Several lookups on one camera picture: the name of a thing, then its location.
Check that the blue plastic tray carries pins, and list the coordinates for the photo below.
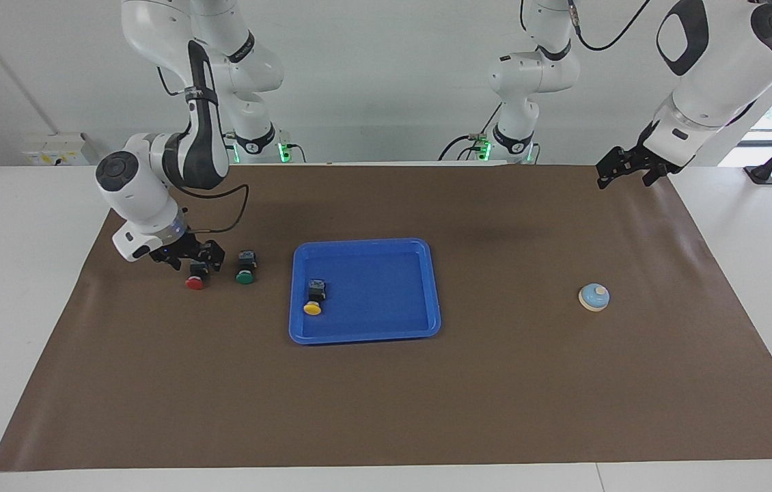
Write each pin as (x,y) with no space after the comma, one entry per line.
(379,294)

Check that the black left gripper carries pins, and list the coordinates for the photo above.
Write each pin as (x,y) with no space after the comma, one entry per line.
(644,160)

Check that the green push button switch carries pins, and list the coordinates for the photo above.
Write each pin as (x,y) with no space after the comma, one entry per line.
(244,277)

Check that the brown table mat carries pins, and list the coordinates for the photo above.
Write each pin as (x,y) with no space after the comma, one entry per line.
(386,396)

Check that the red push button switch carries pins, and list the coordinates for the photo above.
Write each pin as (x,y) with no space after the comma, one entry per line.
(195,282)

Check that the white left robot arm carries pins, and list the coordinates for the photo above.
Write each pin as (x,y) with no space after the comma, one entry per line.
(714,68)

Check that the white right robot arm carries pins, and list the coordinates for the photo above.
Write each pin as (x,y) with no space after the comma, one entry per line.
(136,191)

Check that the green lit base connector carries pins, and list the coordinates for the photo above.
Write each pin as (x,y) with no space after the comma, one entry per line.
(284,152)
(484,149)

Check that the yellow push button switch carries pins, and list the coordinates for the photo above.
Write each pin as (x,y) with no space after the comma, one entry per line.
(313,307)

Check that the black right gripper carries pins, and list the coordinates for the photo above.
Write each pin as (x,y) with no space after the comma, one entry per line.
(184,247)

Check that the white wall socket box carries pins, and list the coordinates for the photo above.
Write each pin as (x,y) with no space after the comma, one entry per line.
(54,150)

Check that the blue desk bell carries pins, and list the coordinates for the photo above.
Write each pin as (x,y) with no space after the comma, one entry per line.
(594,297)

